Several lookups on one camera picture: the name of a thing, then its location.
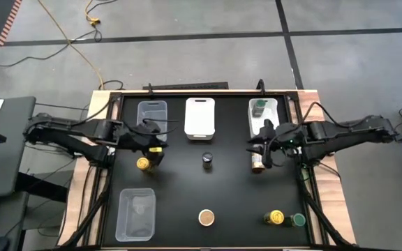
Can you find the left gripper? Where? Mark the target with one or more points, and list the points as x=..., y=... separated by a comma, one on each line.
x=140, y=137

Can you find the white plastic bin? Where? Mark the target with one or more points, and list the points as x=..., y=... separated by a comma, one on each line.
x=200, y=118
x=273, y=108

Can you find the black clamp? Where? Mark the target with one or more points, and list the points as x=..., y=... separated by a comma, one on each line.
x=150, y=90
x=261, y=87

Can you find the spice jar with black lid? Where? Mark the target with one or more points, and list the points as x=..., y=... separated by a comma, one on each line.
x=207, y=157

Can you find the clear plastic bin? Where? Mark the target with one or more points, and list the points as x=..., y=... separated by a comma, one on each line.
x=134, y=223
x=152, y=111

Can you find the black desk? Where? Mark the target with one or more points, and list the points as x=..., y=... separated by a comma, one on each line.
x=5, y=216

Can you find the grey desk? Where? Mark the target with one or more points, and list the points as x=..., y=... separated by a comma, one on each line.
x=9, y=164

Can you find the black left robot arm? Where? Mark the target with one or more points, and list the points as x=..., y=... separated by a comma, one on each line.
x=65, y=130

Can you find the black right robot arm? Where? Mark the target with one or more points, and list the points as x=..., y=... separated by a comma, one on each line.
x=354, y=130

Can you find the furikake jar with gold lid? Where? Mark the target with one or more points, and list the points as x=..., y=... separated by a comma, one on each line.
x=258, y=168
x=206, y=217

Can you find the spice jar with green lid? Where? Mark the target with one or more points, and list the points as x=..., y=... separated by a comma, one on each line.
x=298, y=219
x=258, y=106

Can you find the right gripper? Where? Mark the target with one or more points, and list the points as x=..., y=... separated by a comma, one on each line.
x=288, y=134

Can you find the onion seasoning tin yellow lid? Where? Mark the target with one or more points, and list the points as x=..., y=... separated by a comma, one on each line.
x=143, y=163
x=277, y=217

